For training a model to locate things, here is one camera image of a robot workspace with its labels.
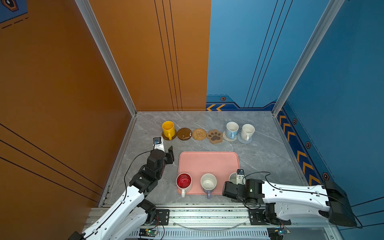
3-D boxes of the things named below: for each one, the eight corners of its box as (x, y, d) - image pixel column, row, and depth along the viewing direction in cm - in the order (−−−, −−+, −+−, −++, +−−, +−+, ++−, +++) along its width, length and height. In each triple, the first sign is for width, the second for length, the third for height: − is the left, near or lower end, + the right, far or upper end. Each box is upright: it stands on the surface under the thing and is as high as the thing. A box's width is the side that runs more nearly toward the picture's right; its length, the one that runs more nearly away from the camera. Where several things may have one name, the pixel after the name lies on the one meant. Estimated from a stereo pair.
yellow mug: (163, 143, 104) (160, 134, 96) (165, 130, 111) (162, 120, 103) (174, 143, 104) (172, 134, 96) (175, 130, 111) (173, 120, 103)
